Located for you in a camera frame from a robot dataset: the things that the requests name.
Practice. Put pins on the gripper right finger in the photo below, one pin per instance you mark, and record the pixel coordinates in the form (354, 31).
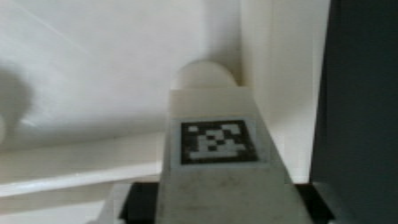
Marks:
(314, 203)

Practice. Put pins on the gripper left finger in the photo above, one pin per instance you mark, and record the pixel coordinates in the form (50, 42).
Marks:
(130, 204)

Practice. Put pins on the white leg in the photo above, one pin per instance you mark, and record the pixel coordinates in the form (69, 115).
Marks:
(224, 183)

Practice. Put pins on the white square tabletop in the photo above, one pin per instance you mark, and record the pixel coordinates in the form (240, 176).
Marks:
(91, 52)

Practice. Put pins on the white U-shaped fence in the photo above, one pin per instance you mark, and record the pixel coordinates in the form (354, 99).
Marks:
(282, 45)

